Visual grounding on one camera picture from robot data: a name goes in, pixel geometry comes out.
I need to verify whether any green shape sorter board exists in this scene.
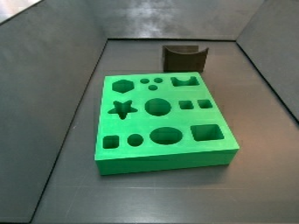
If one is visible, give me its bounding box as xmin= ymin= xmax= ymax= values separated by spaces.
xmin=94 ymin=72 xmax=238 ymax=175

